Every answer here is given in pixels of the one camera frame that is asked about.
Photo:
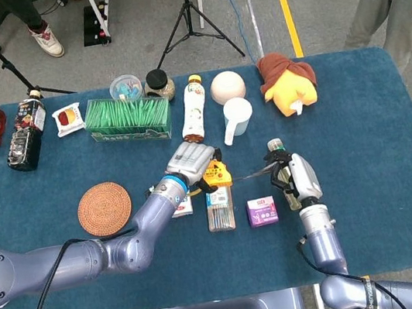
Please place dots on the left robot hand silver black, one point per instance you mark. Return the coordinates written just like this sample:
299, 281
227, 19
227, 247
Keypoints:
189, 161

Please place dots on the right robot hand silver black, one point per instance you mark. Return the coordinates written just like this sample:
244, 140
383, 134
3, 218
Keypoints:
305, 178

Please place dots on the yellow tape measure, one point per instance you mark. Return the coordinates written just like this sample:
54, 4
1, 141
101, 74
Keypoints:
219, 176

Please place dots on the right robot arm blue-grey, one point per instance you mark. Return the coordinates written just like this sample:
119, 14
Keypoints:
325, 241

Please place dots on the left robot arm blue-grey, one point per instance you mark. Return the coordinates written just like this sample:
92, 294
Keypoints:
89, 259

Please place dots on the clear bottle pale yellow liquid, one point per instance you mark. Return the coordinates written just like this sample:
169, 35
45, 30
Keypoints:
275, 145

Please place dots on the white blue milk carton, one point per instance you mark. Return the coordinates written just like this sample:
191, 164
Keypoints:
185, 206

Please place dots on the white tea drink bottle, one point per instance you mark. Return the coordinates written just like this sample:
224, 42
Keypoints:
194, 109

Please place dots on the small purple box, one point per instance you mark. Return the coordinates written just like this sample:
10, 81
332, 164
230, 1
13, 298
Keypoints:
262, 212

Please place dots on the clear water bottle white cap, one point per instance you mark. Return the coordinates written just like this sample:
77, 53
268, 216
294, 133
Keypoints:
221, 215

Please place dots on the blue table mat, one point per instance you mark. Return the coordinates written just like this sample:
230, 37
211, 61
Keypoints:
370, 175

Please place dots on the white light-blue measuring cup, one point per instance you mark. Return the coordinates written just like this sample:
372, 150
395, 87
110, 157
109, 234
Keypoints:
239, 116

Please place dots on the green tea bag box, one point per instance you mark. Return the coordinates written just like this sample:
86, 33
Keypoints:
127, 118

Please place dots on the beige bowl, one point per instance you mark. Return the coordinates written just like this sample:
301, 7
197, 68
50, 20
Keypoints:
226, 84

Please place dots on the glass jar black lid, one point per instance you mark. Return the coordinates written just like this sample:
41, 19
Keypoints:
157, 80

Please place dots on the yellow plush toy brown cloth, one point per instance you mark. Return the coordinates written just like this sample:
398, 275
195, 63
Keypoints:
293, 87

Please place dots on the round woven rattan coaster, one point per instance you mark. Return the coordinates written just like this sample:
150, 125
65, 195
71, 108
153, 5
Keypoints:
105, 209

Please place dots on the clear round container blue clips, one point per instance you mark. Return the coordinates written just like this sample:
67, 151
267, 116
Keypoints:
125, 86

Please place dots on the white red snack packet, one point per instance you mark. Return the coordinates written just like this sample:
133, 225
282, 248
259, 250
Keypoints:
68, 119

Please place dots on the dark soy sauce bottle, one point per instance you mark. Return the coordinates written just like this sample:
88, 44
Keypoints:
25, 140

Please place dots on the seated person white sneaker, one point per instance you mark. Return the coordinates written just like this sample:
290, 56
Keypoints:
48, 40

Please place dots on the white slanted frame leg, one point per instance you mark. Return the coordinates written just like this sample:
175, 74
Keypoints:
96, 7

